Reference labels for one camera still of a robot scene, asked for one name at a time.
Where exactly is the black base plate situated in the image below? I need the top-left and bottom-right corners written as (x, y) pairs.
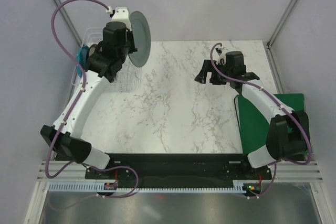
top-left (85, 153), bottom-right (272, 191)

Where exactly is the white wire dish rack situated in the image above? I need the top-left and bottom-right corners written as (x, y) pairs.
top-left (80, 28), bottom-right (141, 93)

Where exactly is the left aluminium frame post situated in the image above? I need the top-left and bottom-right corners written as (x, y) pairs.
top-left (37, 0), bottom-right (84, 46)

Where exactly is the right cable duct white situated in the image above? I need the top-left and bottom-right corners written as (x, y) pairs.
top-left (233, 180), bottom-right (263, 193)

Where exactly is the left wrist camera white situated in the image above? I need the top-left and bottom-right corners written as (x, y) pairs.
top-left (106, 6), bottom-right (132, 30)

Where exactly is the aluminium rail front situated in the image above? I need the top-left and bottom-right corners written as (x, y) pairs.
top-left (36, 159), bottom-right (324, 182)

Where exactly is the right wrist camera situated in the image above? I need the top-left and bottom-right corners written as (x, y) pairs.
top-left (216, 47), bottom-right (226, 65)

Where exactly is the aluminium frame post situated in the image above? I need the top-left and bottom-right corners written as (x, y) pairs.
top-left (37, 0), bottom-right (84, 46)
top-left (265, 0), bottom-right (316, 49)

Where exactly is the cable duct white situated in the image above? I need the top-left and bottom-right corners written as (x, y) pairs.
top-left (48, 182), bottom-right (118, 193)
top-left (233, 180), bottom-right (263, 193)

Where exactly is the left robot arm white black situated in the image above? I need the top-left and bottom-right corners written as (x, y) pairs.
top-left (40, 21), bottom-right (137, 169)

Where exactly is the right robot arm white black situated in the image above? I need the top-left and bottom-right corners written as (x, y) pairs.
top-left (195, 51), bottom-right (312, 168)

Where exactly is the brown rimmed beige plate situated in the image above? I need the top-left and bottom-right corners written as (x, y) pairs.
top-left (88, 45), bottom-right (97, 56)

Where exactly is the green mat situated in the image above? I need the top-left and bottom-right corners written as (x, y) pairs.
top-left (234, 93), bottom-right (305, 155)

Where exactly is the right aluminium frame post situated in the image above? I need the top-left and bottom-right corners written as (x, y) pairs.
top-left (265, 0), bottom-right (316, 49)

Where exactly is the pale green ceramic plate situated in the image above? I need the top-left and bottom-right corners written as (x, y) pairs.
top-left (129, 11), bottom-right (151, 68)

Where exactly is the blue scalloped plate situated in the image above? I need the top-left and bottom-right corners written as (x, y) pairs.
top-left (76, 45), bottom-right (89, 78)

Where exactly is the left cable duct white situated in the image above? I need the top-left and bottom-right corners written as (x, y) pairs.
top-left (48, 182), bottom-right (118, 193)

